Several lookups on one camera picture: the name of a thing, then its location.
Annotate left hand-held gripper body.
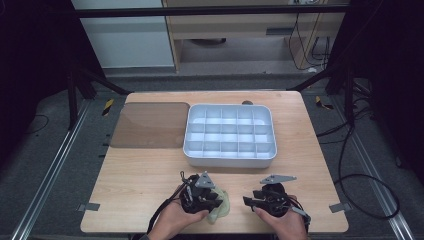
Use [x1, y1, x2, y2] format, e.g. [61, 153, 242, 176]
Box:
[178, 171, 218, 215]

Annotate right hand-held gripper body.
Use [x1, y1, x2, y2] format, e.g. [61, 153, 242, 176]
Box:
[252, 174, 298, 218]

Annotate pale yellow cloth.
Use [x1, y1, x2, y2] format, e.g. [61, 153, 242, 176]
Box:
[205, 185, 231, 225]

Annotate white compartment storage box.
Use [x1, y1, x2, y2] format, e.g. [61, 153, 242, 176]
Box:
[182, 103, 278, 169]

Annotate person's right hand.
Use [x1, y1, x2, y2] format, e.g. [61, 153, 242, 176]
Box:
[252, 205, 310, 240]

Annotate person's left hand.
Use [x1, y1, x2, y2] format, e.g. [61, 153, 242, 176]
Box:
[147, 199, 210, 240]

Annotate grey tape piece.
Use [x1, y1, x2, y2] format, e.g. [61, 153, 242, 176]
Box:
[328, 202, 353, 214]
[76, 202, 101, 213]

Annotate brown translucent box lid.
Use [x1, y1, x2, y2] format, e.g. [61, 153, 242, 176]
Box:
[109, 101, 191, 150]

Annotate yellow black tape marker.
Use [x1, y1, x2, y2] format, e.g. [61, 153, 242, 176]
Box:
[101, 98, 115, 117]
[314, 95, 335, 111]

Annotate black metal stand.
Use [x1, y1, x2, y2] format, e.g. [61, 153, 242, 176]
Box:
[65, 58, 132, 132]
[289, 61, 359, 128]

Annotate light wooden desk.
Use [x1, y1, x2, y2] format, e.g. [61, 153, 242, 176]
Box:
[161, 0, 349, 73]

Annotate white cabinet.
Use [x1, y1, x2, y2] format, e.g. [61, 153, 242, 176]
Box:
[70, 0, 177, 70]

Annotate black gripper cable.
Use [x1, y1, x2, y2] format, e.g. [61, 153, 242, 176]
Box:
[286, 195, 313, 233]
[146, 184, 188, 235]

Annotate aluminium floor rail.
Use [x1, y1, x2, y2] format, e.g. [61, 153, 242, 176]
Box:
[9, 99, 92, 240]
[333, 94, 416, 240]

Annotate hanging black cables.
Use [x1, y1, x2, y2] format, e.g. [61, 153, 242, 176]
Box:
[287, 12, 332, 73]

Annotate thin black floor cable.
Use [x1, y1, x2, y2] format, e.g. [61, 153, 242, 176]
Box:
[24, 113, 51, 135]

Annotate black horizontal frame bar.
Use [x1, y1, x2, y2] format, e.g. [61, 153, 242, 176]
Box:
[70, 4, 352, 19]

